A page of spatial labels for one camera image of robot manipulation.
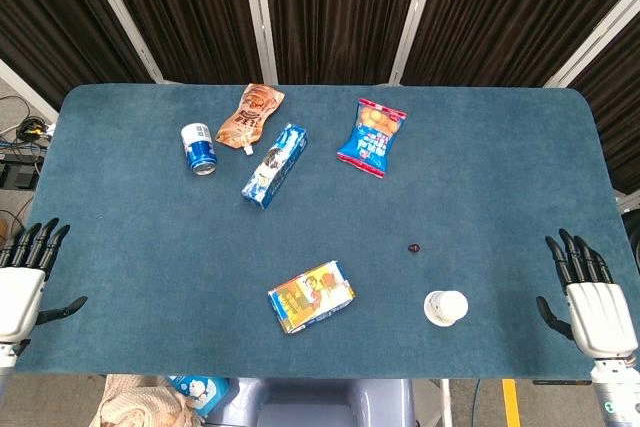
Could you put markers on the blue cartoon print bag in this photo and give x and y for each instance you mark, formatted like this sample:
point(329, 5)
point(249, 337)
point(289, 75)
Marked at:
point(200, 393)

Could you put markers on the yellow floor tape strip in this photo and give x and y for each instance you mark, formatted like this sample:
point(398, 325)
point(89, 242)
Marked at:
point(511, 404)

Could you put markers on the white partition post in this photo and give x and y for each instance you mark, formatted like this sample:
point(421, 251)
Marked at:
point(415, 22)
point(595, 32)
point(122, 12)
point(27, 89)
point(260, 17)

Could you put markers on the dark brown curtain panel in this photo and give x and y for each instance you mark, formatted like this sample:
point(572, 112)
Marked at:
point(617, 112)
point(510, 7)
point(50, 12)
point(190, 7)
point(340, 7)

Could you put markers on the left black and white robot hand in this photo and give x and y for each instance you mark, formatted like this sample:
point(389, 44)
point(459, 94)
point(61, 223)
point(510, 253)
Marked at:
point(17, 292)

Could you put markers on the white paper cup with flowers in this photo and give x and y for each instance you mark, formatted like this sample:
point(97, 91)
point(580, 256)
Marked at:
point(445, 308)

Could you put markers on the orange spouted drink pouch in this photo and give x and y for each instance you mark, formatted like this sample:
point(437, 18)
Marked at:
point(250, 117)

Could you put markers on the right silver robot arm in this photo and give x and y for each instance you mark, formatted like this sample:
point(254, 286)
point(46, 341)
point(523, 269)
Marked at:
point(617, 392)

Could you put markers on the blue and red snack bag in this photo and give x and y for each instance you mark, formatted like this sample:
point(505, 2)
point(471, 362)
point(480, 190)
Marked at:
point(371, 139)

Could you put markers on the blue-grey carpeted table top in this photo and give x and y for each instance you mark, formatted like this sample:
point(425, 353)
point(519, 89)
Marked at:
point(150, 247)

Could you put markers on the small dark red object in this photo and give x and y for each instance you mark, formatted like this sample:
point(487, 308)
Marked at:
point(415, 248)

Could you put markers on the long blue cookie box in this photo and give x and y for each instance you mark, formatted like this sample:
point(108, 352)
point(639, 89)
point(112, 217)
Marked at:
point(276, 167)

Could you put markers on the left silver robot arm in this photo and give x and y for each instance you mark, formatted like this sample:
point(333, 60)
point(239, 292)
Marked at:
point(6, 359)

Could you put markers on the beige knitted cloth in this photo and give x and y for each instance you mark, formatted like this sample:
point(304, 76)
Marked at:
point(140, 404)

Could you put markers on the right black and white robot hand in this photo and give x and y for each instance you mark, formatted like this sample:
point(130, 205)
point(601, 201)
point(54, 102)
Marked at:
point(597, 312)

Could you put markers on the black floor device box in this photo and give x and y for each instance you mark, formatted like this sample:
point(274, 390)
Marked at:
point(17, 172)

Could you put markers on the grey robot torso base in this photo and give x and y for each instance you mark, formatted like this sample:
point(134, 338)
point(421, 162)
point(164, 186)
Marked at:
point(320, 404)

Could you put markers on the blue and white drink can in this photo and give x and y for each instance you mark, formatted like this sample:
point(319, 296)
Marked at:
point(199, 149)

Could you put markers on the yellow and blue carton box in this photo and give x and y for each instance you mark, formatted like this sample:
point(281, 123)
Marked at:
point(311, 297)

